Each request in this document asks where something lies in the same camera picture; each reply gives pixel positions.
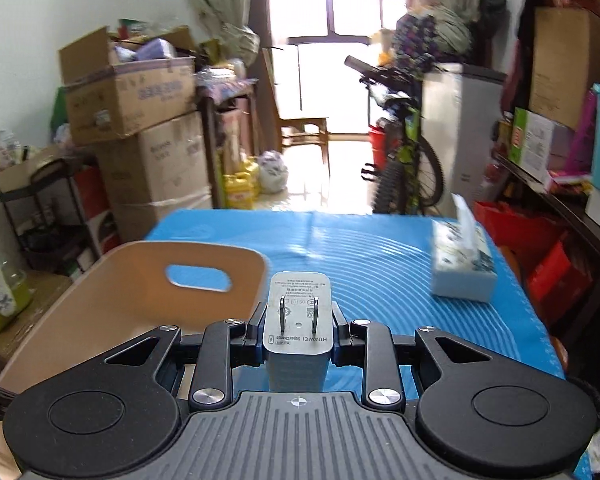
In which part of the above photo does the white wall charger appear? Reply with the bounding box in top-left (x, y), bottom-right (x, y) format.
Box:
top-left (262, 271), bottom-right (334, 392)

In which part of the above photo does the beige plastic storage basket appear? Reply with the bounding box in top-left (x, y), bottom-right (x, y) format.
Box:
top-left (0, 239), bottom-right (272, 480)

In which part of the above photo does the brown box on floor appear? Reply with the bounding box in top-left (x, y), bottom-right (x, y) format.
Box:
top-left (0, 271), bottom-right (72, 374)

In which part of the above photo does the blue silicone baking mat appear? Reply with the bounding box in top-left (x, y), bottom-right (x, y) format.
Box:
top-left (0, 208), bottom-right (594, 480)

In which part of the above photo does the tissue box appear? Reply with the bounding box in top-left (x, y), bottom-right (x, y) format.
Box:
top-left (431, 194), bottom-right (496, 304)

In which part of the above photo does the yellow oil jug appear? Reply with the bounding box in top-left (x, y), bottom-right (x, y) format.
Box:
top-left (224, 157), bottom-right (261, 210)

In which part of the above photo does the black metal shelf rack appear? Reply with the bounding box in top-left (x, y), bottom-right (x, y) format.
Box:
top-left (0, 158), bottom-right (102, 276)

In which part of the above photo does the green black bicycle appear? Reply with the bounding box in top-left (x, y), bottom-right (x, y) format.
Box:
top-left (344, 54), bottom-right (444, 216)

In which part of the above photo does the lower cardboard box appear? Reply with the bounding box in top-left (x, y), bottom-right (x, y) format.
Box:
top-left (94, 112), bottom-right (212, 242)

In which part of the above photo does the red paper bag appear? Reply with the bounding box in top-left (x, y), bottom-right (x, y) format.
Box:
top-left (474, 202), bottom-right (593, 327)

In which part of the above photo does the wooden chair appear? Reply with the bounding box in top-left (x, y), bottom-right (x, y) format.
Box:
top-left (260, 48), bottom-right (332, 174)

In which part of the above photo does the white cabinet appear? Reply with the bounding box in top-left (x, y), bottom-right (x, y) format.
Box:
top-left (422, 63), bottom-right (505, 217)

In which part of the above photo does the green white product box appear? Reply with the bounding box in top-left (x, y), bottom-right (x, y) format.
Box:
top-left (508, 108), bottom-right (574, 181)

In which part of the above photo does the upper open cardboard box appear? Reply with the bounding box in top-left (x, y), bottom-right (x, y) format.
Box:
top-left (58, 26), bottom-right (196, 145)

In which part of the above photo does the tall brown cardboard box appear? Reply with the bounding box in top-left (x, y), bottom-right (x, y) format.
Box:
top-left (529, 8), bottom-right (600, 130)

